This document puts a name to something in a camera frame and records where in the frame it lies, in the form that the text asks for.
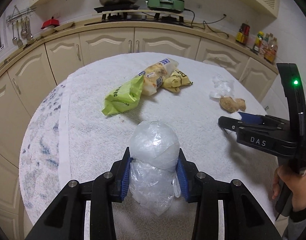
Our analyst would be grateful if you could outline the lower cream cabinets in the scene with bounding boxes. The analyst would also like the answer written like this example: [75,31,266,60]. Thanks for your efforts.
[0,37,277,239]

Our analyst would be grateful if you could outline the person right hand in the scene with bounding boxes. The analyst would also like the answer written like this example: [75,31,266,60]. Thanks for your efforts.
[272,165,306,212]

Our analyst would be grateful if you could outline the green snack bag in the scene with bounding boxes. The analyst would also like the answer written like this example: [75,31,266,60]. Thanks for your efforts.
[102,75,144,116]

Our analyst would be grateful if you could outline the ginger piece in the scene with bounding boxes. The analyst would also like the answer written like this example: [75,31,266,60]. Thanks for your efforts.
[219,97,247,113]

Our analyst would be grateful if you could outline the green electric cooker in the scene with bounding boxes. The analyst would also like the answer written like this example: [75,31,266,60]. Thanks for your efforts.
[146,0,185,14]

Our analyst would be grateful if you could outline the utensil hanging rack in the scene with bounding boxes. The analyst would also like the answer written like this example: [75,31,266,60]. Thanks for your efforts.
[6,5,37,48]

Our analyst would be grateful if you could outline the black induction cooker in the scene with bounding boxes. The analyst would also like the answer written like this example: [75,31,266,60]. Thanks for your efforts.
[94,4,139,13]

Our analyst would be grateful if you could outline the small clear plastic wrap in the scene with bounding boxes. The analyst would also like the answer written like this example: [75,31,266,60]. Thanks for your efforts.
[209,75,235,99]

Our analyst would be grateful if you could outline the bread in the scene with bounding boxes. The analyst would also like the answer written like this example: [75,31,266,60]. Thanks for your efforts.
[138,58,179,96]

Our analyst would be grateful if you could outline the black gas stove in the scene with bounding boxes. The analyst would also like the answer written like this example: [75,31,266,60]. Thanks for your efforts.
[82,9,195,28]

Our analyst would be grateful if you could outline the amber oil bottle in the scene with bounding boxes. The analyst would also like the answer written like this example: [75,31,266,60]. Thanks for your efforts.
[264,37,278,63]

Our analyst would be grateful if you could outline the dark soy sauce bottle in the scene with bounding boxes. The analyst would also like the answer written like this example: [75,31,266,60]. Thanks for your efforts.
[235,23,250,46]

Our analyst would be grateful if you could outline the clear plastic bag ball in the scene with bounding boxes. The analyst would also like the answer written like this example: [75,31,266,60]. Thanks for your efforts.
[129,121,180,216]

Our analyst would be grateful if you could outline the yellow snack bag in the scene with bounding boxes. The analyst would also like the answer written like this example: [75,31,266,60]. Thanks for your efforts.
[162,69,193,93]

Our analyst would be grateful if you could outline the white bowl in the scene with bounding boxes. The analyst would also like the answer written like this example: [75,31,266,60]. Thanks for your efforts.
[54,21,74,31]

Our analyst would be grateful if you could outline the black power cable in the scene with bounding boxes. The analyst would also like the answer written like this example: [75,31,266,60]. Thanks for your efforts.
[184,8,230,40]

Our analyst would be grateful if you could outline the red pot lid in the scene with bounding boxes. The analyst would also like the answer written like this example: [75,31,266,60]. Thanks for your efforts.
[41,17,60,29]

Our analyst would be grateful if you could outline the green cap sauce bottle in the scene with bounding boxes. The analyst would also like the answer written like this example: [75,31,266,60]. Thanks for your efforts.
[253,31,264,54]

